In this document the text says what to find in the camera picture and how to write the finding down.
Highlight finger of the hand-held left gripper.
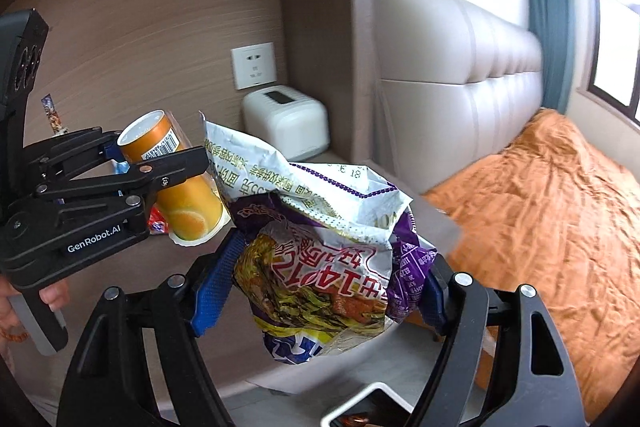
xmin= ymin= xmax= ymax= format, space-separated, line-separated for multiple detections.
xmin=35 ymin=146 xmax=208 ymax=220
xmin=22 ymin=126 xmax=132 ymax=180

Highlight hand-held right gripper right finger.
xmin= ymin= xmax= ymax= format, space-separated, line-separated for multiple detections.
xmin=414 ymin=252 xmax=590 ymax=427

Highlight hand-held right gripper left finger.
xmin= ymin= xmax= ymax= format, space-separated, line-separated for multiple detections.
xmin=55 ymin=231 xmax=247 ymax=427

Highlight orange drink can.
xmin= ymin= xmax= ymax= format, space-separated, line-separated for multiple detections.
xmin=116 ymin=109 xmax=234 ymax=248

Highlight purple white snack bag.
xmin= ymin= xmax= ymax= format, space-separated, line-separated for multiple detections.
xmin=199 ymin=110 xmax=439 ymax=365

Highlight white rimmed bin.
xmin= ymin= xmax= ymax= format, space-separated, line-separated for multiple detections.
xmin=320 ymin=382 xmax=427 ymax=427

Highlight person's left hand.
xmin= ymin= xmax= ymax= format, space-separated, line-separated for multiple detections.
xmin=0 ymin=278 xmax=70 ymax=333

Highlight red snack packet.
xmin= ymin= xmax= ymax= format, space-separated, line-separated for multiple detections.
xmin=147 ymin=201 xmax=174 ymax=238

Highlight white tissue box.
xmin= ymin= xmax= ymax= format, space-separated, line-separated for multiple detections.
xmin=242 ymin=88 xmax=331 ymax=160

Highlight orange bed blanket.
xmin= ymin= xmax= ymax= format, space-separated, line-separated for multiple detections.
xmin=422 ymin=107 xmax=640 ymax=405

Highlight beige padded headboard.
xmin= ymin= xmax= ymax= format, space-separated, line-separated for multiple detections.
xmin=369 ymin=0 xmax=547 ymax=196

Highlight dark framed window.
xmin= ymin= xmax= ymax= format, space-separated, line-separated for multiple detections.
xmin=575 ymin=0 xmax=640 ymax=128

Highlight colourful wall stickers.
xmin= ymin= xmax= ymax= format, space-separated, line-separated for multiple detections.
xmin=40 ymin=93 xmax=69 ymax=138

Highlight orange beaded bracelet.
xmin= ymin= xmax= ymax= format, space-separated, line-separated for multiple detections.
xmin=0 ymin=326 xmax=29 ymax=346

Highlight white wall socket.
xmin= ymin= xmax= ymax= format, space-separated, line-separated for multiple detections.
xmin=230 ymin=42 xmax=279 ymax=91

